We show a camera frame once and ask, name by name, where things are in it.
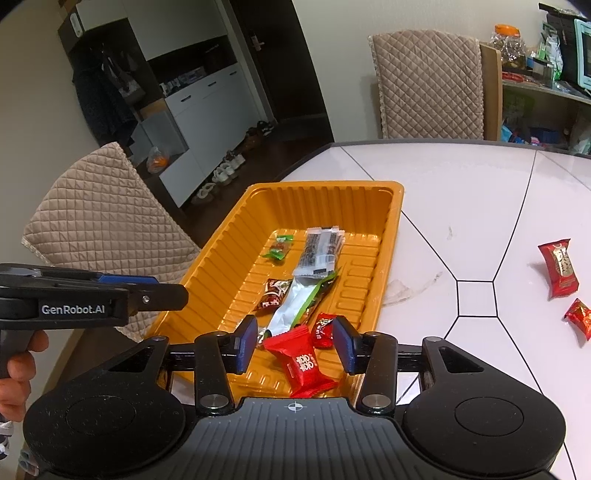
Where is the white green snack pouch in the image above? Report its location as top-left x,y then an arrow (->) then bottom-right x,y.
256,267 -> 340,349

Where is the small brown red candy packet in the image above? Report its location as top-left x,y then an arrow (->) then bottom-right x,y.
255,278 -> 294,315

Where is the red gold snack packet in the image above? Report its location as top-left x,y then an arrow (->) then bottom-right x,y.
538,239 -> 580,301

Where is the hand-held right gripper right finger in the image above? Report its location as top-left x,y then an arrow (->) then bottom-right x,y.
332,316 -> 490,416

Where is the green clear candy packet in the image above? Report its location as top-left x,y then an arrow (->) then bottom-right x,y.
262,233 -> 295,263

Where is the orange lidded clear jar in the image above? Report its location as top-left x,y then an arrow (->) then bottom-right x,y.
489,24 -> 528,70

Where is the white cabinet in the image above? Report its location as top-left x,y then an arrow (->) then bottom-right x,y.
58,0 -> 273,208

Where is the person's left hand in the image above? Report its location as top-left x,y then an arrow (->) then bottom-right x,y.
0,330 -> 49,423

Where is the teal appliance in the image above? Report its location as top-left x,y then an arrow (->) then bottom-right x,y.
573,17 -> 591,90

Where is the wooden shelf unit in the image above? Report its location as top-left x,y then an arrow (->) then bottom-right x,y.
480,41 -> 591,155

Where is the dark red candy packet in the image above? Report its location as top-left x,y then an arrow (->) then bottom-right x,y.
310,312 -> 337,350

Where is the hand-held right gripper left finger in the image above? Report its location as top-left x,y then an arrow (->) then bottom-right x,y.
108,315 -> 259,416

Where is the beige quilted chair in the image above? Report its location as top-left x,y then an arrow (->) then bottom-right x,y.
368,30 -> 485,140
21,141 -> 201,342

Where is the orange plastic tray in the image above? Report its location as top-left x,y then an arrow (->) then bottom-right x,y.
143,181 -> 406,402

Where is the clear black sesame bar packet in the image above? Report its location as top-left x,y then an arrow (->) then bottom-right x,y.
294,224 -> 345,278

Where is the plain red snack packet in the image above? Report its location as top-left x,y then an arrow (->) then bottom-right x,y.
263,323 -> 340,398

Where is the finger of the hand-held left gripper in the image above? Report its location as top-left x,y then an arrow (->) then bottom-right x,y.
99,272 -> 160,286
127,283 -> 189,317

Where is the dark door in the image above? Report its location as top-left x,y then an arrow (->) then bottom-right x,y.
228,0 -> 335,144

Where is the dark hanging jacket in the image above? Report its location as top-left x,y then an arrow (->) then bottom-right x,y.
69,39 -> 139,146

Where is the row of shoes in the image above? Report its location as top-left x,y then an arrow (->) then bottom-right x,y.
191,120 -> 273,206

